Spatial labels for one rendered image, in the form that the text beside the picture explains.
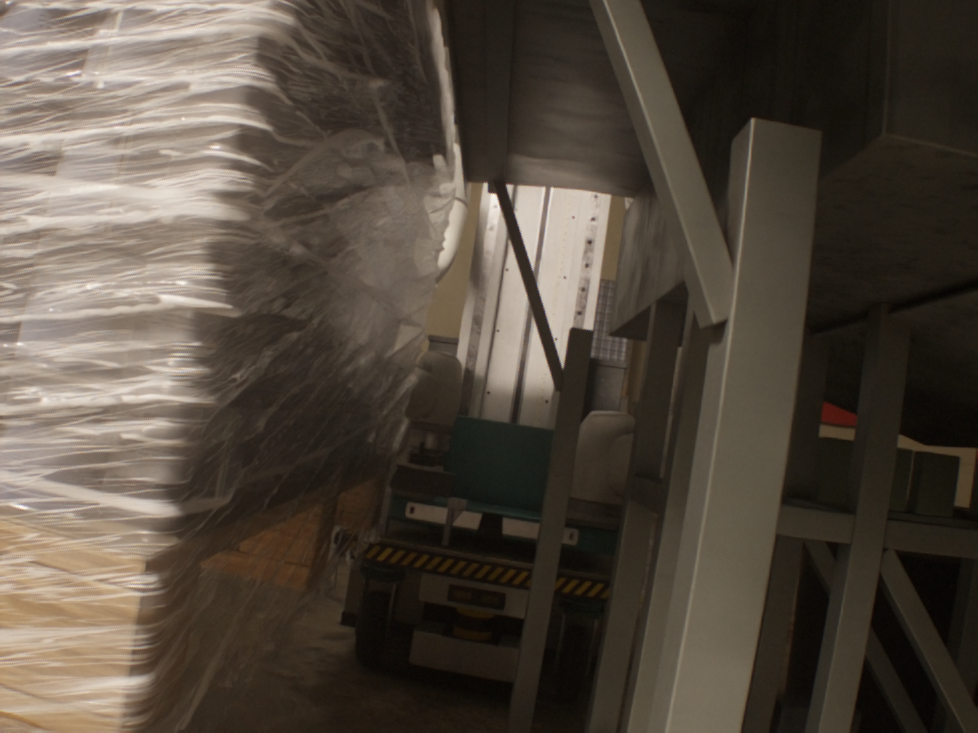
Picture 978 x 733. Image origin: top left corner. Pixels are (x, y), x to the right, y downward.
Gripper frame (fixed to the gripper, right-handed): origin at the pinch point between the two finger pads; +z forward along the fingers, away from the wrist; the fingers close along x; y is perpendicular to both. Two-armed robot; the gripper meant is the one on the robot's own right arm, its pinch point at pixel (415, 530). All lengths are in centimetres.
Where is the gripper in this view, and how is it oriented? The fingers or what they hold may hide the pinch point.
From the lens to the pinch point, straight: 187.2
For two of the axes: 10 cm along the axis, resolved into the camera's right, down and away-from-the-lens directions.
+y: 1.2, 0.8, 9.9
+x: -9.8, -1.4, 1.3
